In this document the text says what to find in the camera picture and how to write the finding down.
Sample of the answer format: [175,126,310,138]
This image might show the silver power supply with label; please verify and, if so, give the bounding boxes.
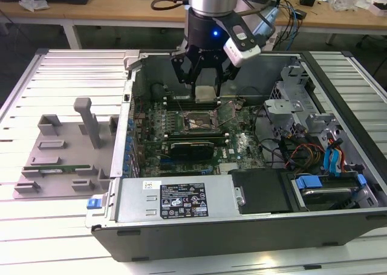
[116,178,242,224]

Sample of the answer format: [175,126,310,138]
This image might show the green RAM stick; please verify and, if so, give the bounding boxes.
[23,164,91,173]

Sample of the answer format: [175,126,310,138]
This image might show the blue network cable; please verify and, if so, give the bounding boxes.
[279,0,302,51]

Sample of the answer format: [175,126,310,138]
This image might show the hard disk in blue carrier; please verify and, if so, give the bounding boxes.
[291,172,368,211]

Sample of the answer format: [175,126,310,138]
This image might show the red yellow wire bundle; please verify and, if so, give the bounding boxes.
[284,143,326,170]

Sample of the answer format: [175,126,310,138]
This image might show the green motherboard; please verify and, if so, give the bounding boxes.
[128,96,270,178]

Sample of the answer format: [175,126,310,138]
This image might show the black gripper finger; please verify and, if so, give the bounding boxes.
[171,50,198,95]
[215,59,241,96]

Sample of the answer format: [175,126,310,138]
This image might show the black open PC case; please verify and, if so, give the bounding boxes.
[86,50,387,262]

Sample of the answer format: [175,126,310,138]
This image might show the silver metal drive cage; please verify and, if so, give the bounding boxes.
[262,62,347,137]

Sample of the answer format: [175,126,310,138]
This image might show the CPU socket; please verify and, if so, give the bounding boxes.
[183,108,220,134]

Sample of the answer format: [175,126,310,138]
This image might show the blue flat wire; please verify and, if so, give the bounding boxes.
[322,138,345,178]

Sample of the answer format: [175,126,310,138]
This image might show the black RAM slot bank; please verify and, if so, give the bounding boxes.
[164,131,228,146]
[163,94,221,111]

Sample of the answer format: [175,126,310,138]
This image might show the black graphics card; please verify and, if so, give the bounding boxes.
[167,140,215,161]

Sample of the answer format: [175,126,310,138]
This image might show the small silver heatsink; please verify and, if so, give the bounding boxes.
[219,163,239,175]

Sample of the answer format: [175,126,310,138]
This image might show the crumpled white plastic wrap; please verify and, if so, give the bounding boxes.
[18,0,49,13]

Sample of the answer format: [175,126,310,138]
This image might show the long wooden desk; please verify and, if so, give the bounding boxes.
[0,0,387,36]

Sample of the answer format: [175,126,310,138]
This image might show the black plastic drive cover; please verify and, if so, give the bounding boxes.
[228,169,303,215]

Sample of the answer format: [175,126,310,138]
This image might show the clear plastic bags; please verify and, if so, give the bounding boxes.
[329,0,368,11]

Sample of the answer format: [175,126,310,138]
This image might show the silver CPU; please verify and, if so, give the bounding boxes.
[195,85,219,104]

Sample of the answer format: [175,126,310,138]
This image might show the gray parts rack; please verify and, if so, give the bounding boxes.
[11,97,122,200]

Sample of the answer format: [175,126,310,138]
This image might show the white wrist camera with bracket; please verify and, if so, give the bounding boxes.
[213,13,261,68]

